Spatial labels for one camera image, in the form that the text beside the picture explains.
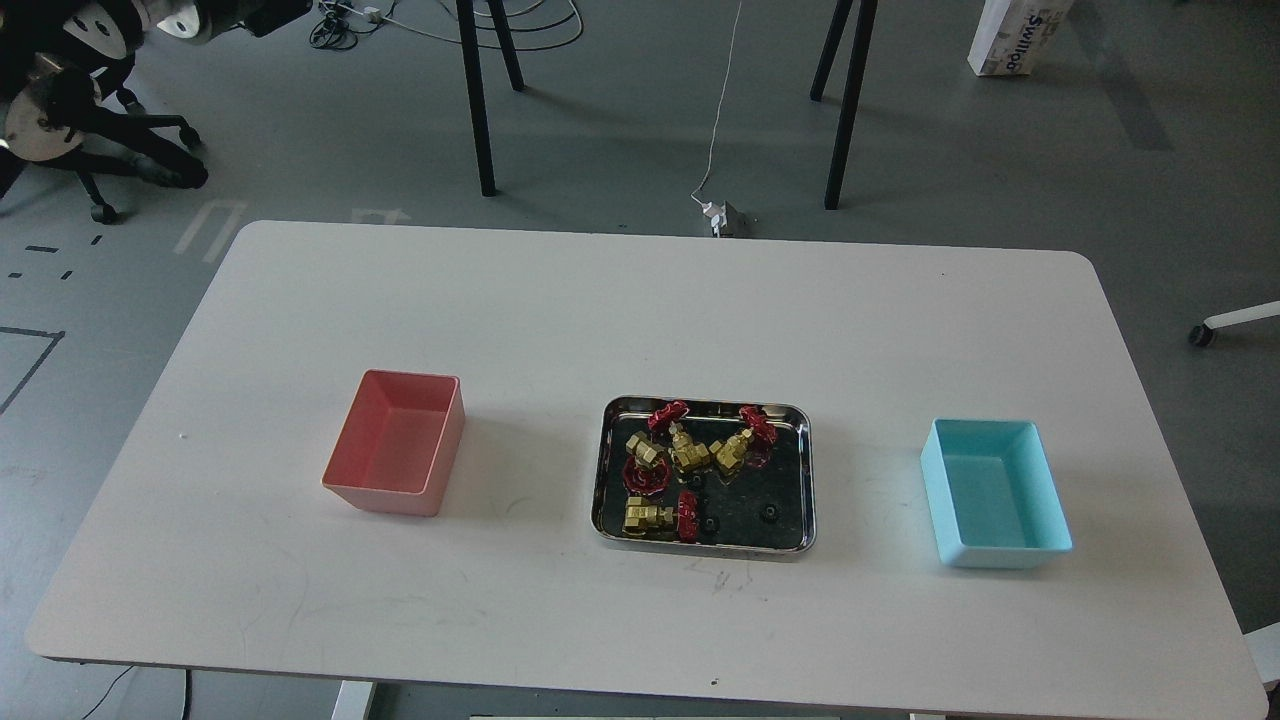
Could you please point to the black office chair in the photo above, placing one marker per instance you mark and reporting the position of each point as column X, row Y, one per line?
column 65, row 105

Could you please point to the white object at edge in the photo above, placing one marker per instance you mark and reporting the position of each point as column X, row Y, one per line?
column 1263, row 644

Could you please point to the white power adapter plug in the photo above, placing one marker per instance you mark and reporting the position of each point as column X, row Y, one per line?
column 724, row 220

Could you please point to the white cardboard box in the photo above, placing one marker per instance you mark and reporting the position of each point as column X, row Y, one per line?
column 1012, row 36

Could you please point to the brass valve red handwheel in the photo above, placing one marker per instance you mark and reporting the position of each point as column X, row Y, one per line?
column 686, row 453
column 646, row 470
column 643, row 519
column 747, row 447

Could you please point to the black table leg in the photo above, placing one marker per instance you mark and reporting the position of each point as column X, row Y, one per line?
column 850, row 98
column 506, row 43
column 826, row 59
column 476, row 96

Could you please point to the stainless steel tray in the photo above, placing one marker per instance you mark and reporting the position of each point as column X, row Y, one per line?
column 786, row 478

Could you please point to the pink plastic box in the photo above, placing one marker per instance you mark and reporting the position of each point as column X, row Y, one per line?
column 396, row 448

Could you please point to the white table leg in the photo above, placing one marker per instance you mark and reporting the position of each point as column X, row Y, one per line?
column 354, row 700

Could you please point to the light blue plastic box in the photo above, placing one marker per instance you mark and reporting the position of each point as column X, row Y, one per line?
column 992, row 496

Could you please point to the white chair base leg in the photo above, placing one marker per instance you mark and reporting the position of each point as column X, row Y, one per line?
column 1205, row 332

